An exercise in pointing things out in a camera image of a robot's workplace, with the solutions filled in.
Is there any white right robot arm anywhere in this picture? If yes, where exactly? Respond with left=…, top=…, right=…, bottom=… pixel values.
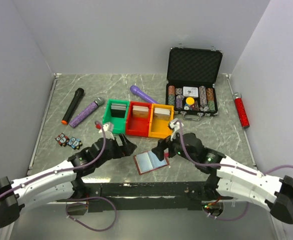
left=151, top=133, right=293, bottom=225

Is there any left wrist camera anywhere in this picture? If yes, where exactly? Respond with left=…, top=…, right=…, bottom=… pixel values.
left=95, top=122, right=115, bottom=140

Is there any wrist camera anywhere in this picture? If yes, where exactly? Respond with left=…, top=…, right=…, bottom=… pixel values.
left=95, top=122, right=115, bottom=140
left=168, top=118, right=184, bottom=142

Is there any blue owl card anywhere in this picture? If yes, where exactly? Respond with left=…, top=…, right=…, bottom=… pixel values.
left=67, top=136, right=83, bottom=150

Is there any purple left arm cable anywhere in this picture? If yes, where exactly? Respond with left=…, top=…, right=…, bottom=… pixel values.
left=0, top=119, right=107, bottom=226

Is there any red plastic card bin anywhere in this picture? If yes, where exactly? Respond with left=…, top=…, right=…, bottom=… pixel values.
left=125, top=101, right=152, bottom=137

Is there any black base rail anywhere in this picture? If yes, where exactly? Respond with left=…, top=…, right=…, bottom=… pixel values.
left=67, top=181, right=231, bottom=211

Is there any purple glitter toy microphone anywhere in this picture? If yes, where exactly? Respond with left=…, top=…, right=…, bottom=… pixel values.
left=69, top=96, right=105, bottom=128

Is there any white playing card deck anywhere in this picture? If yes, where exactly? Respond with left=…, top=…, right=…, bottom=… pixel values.
left=182, top=86, right=199, bottom=98

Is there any red leather card holder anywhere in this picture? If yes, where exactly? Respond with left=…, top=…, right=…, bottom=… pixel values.
left=133, top=150, right=170, bottom=175

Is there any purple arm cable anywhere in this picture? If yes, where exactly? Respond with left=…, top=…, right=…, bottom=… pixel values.
left=0, top=119, right=107, bottom=226
left=173, top=118, right=293, bottom=222

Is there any black poker chip case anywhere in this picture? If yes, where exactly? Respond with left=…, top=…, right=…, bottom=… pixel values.
left=165, top=47, right=223, bottom=121

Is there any black toy microphone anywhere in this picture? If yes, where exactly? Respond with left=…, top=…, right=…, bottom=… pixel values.
left=61, top=87, right=85, bottom=125

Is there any purple plastic toy microphone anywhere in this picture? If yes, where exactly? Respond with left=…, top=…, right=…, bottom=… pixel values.
left=129, top=85, right=158, bottom=104

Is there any yellow plastic card bin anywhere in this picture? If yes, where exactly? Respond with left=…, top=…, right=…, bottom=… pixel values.
left=148, top=103, right=175, bottom=139

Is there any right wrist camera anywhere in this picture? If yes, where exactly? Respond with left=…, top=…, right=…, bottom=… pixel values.
left=168, top=118, right=184, bottom=142

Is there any red owl card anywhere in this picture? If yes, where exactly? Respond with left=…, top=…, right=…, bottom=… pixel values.
left=55, top=133, right=70, bottom=147

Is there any yellow poker dealer chip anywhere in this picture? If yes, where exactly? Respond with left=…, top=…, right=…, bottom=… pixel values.
left=185, top=97, right=195, bottom=106

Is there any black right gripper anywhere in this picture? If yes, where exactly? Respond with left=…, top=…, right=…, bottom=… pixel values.
left=151, top=129, right=197, bottom=164

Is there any green plastic card bin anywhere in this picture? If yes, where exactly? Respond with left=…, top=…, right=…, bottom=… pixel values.
left=102, top=99, right=130, bottom=134

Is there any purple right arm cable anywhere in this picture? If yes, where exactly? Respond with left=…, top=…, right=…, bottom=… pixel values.
left=173, top=118, right=293, bottom=222

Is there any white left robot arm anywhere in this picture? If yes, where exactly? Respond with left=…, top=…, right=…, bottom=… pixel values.
left=0, top=134, right=137, bottom=229

